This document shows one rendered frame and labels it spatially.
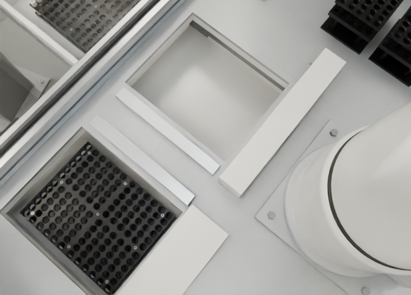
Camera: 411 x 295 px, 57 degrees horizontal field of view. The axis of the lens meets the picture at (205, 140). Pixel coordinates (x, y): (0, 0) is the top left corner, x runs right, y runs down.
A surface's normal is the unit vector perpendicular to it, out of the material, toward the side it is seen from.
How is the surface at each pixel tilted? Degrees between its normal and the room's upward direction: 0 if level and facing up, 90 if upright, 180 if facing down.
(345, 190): 91
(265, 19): 0
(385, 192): 73
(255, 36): 0
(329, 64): 0
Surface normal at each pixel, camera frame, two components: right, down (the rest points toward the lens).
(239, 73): 0.03, -0.28
